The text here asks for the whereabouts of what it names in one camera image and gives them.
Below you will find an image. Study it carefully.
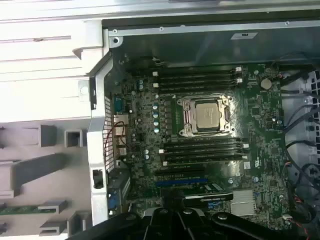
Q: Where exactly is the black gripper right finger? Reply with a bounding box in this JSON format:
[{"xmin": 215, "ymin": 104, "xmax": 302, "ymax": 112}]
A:
[{"xmin": 176, "ymin": 208, "xmax": 311, "ymax": 240}]

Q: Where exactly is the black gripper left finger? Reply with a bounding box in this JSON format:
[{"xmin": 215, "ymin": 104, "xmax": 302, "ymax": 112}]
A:
[{"xmin": 66, "ymin": 208, "xmax": 179, "ymax": 240}]

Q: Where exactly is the green RAM stick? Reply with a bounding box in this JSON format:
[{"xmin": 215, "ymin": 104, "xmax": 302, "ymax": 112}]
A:
[{"xmin": 0, "ymin": 204, "xmax": 42, "ymax": 216}]

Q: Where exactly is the black RAM slot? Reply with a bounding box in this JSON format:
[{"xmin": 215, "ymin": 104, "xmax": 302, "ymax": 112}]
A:
[
  {"xmin": 151, "ymin": 71, "xmax": 236, "ymax": 78},
  {"xmin": 158, "ymin": 148, "xmax": 243, "ymax": 155},
  {"xmin": 162, "ymin": 160, "xmax": 245, "ymax": 167},
  {"xmin": 165, "ymin": 154, "xmax": 250, "ymax": 161},
  {"xmin": 152, "ymin": 83, "xmax": 236, "ymax": 91},
  {"xmin": 159, "ymin": 77, "xmax": 243, "ymax": 84},
  {"xmin": 157, "ymin": 66, "xmax": 243, "ymax": 73},
  {"xmin": 164, "ymin": 142, "xmax": 249, "ymax": 149}
]

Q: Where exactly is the blue VGA port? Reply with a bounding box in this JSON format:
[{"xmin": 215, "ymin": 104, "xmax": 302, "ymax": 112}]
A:
[{"xmin": 108, "ymin": 189, "xmax": 121, "ymax": 216}]

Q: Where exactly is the silver finned heat sink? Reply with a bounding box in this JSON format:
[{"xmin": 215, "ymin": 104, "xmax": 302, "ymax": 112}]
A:
[{"xmin": 230, "ymin": 189, "xmax": 255, "ymax": 216}]

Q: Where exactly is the black graphics card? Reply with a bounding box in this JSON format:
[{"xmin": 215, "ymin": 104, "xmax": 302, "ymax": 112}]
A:
[{"xmin": 159, "ymin": 183, "xmax": 235, "ymax": 209}]

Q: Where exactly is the blue expansion slot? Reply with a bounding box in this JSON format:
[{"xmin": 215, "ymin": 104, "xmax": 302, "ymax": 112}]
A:
[{"xmin": 155, "ymin": 178, "xmax": 209, "ymax": 188}]

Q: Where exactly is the black expansion slot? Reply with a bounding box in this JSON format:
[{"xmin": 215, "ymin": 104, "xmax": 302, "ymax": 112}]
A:
[{"xmin": 154, "ymin": 169, "xmax": 205, "ymax": 178}]

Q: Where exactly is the silver metal PC case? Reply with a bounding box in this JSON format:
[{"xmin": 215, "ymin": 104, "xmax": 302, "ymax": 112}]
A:
[{"xmin": 86, "ymin": 18, "xmax": 320, "ymax": 240}]

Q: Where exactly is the metal network port stack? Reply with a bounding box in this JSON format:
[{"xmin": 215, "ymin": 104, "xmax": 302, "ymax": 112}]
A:
[{"xmin": 113, "ymin": 115, "xmax": 130, "ymax": 156}]

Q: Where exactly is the grey parts rack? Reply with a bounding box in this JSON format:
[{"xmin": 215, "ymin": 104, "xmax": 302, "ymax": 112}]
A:
[{"xmin": 0, "ymin": 122, "xmax": 94, "ymax": 240}]

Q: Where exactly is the metal locking lever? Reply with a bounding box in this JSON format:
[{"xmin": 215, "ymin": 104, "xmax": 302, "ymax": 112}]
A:
[
  {"xmin": 183, "ymin": 95, "xmax": 235, "ymax": 102},
  {"xmin": 183, "ymin": 131, "xmax": 237, "ymax": 139}
]

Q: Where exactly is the green motherboard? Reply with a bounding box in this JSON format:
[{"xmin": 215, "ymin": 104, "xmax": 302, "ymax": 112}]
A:
[{"xmin": 112, "ymin": 62, "xmax": 288, "ymax": 226}]

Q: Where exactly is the silver CPU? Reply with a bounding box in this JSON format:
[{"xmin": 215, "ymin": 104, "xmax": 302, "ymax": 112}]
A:
[{"xmin": 195, "ymin": 101, "xmax": 225, "ymax": 131}]

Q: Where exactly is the metal socket cover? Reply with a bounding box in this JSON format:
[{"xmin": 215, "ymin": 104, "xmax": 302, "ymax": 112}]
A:
[{"xmin": 178, "ymin": 96, "xmax": 237, "ymax": 138}]

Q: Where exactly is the blue serial port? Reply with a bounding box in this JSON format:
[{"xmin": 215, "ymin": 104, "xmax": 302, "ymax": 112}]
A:
[{"xmin": 114, "ymin": 95, "xmax": 127, "ymax": 114}]

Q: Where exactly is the CPU socket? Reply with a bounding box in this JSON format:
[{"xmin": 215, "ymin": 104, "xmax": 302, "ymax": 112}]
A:
[{"xmin": 175, "ymin": 93, "xmax": 240, "ymax": 139}]

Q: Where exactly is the round coin battery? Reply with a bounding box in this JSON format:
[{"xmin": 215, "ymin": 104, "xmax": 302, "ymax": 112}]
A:
[{"xmin": 260, "ymin": 78, "xmax": 273, "ymax": 90}]

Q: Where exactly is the white case label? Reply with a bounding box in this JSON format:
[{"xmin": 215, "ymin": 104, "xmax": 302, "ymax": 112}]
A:
[{"xmin": 230, "ymin": 31, "xmax": 260, "ymax": 40}]

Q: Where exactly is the black cable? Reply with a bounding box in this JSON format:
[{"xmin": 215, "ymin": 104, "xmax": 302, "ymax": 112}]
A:
[{"xmin": 272, "ymin": 51, "xmax": 320, "ymax": 86}]

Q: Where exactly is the white corner bracket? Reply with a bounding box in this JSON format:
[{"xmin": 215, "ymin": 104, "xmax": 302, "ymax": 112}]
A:
[{"xmin": 71, "ymin": 19, "xmax": 109, "ymax": 60}]

